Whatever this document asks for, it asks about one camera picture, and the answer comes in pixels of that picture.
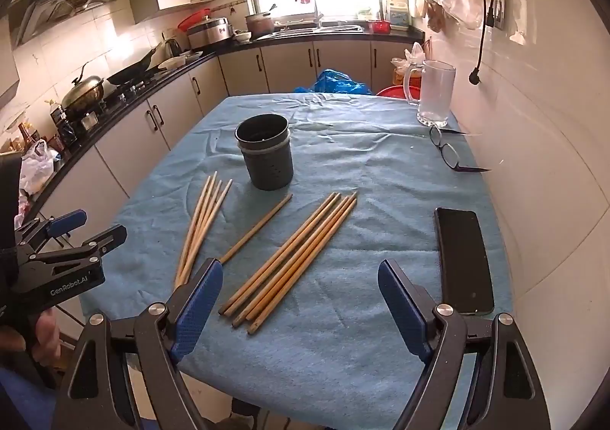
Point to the black kitchen countertop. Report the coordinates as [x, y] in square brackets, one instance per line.
[143, 96]

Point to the person's left hand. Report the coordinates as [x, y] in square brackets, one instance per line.
[47, 339]

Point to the black smartphone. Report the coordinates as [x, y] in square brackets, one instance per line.
[464, 258]

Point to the dark cooking pot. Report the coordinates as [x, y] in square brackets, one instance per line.
[259, 22]

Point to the clear glass mug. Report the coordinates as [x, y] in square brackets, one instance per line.
[434, 91]

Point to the blue plastic bag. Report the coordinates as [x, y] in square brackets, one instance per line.
[336, 82]

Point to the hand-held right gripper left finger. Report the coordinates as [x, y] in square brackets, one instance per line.
[198, 311]

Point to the yellow bag in clear plastic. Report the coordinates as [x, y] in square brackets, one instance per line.
[405, 70]

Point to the steel kitchen sink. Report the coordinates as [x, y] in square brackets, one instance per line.
[314, 29]

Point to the lower kitchen cabinets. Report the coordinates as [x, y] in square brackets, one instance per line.
[290, 63]

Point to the wooden chopstick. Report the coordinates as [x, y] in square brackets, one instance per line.
[200, 230]
[204, 230]
[278, 259]
[309, 259]
[286, 260]
[192, 230]
[272, 258]
[257, 227]
[301, 259]
[293, 260]
[209, 230]
[196, 230]

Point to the black utensil holder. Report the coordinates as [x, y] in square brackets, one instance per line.
[267, 163]

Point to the silver rice cooker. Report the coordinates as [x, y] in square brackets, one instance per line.
[209, 32]

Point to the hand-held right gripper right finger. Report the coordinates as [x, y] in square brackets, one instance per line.
[402, 311]

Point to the small red basket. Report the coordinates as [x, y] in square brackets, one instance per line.
[380, 26]

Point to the black eyeglasses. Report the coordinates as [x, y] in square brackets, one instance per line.
[448, 151]

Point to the white plastic bag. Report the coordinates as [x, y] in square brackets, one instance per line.
[35, 168]

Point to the black frying pan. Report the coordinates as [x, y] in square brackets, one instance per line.
[133, 70]

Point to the white plate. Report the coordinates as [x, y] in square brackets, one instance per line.
[174, 61]

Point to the blue tablecloth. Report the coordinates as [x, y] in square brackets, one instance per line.
[371, 201]

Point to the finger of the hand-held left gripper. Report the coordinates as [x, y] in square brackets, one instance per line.
[69, 222]
[107, 239]

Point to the red plastic basin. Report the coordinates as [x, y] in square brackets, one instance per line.
[395, 92]

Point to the white bowl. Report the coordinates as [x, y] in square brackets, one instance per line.
[242, 36]

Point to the kitchen faucet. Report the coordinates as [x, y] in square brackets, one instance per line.
[315, 6]

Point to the steel kettle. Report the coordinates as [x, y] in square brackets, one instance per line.
[172, 46]

